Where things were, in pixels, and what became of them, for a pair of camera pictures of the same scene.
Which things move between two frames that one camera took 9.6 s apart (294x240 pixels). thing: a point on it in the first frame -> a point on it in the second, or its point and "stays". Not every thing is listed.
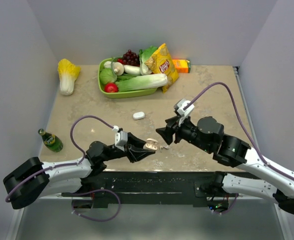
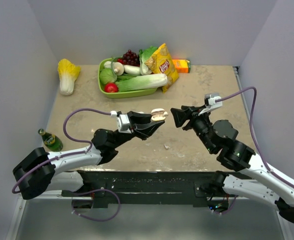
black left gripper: (134, 151) -> (143, 127)
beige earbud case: (151, 144) -> (158, 114)
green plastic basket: (123, 94) stays
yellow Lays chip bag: (160, 62) stays
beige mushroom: (118, 68) stays
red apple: (111, 87) stays
